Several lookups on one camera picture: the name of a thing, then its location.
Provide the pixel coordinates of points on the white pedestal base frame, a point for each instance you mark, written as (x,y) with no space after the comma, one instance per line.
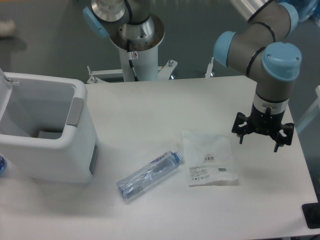
(133,72)

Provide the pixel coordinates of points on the black device at table edge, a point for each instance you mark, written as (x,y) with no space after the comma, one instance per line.
(311,212)

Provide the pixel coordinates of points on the white trash can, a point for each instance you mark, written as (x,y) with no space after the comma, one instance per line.
(30,103)

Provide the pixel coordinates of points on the white plastic wrapper bag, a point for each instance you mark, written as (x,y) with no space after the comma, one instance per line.
(208,160)

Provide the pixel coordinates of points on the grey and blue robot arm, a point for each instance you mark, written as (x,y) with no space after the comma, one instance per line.
(258,53)

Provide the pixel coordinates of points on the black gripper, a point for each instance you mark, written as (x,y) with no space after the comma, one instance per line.
(264,123)

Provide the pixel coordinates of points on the clear plastic water bottle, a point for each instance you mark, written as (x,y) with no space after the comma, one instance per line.
(150,175)

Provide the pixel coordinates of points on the blue plastic bag on floor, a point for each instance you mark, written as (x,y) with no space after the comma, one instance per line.
(305,8)

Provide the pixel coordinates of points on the white frame at right edge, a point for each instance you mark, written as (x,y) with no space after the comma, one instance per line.
(310,114)

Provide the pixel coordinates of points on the trash inside trash can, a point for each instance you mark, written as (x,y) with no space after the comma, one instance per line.
(48,134)

